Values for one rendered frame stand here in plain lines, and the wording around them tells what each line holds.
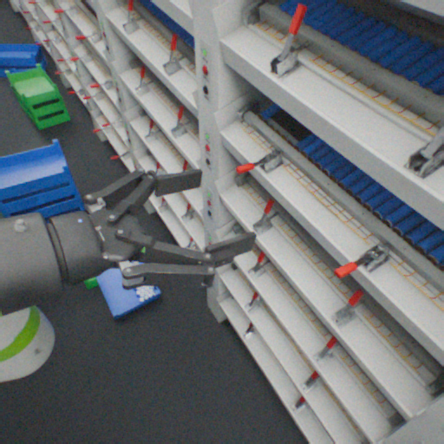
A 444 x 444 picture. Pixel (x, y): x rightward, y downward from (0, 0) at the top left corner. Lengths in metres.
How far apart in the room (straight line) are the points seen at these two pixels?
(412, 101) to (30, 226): 0.46
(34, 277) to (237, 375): 1.20
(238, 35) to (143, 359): 1.19
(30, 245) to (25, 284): 0.03
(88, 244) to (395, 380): 0.58
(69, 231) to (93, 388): 1.20
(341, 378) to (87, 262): 0.69
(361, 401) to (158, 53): 0.99
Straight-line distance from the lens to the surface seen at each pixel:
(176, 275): 0.40
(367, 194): 0.69
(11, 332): 0.72
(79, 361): 1.63
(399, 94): 0.57
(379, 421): 0.96
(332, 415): 1.14
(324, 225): 0.67
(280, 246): 0.87
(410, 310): 0.62
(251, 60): 0.69
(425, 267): 0.62
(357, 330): 0.80
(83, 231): 0.41
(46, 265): 0.39
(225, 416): 1.48
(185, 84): 1.01
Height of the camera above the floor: 1.44
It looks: 49 degrees down
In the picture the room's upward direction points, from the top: straight up
